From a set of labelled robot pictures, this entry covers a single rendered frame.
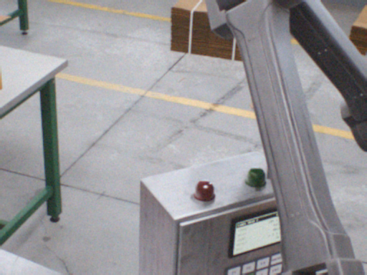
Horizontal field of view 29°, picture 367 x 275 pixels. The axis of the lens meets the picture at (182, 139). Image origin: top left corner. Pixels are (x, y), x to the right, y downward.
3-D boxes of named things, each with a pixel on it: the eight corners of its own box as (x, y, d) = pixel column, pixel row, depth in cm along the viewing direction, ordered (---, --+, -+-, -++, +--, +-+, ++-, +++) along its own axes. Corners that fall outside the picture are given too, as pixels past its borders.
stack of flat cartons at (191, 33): (168, 51, 505) (169, 7, 489) (188, 26, 550) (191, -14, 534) (257, 64, 490) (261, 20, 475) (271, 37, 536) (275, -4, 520)
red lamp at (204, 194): (188, 195, 82) (189, 179, 81) (208, 190, 83) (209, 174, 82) (199, 207, 80) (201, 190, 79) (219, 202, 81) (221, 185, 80)
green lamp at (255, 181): (240, 182, 85) (241, 165, 84) (258, 177, 86) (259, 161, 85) (251, 193, 83) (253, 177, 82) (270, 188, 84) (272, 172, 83)
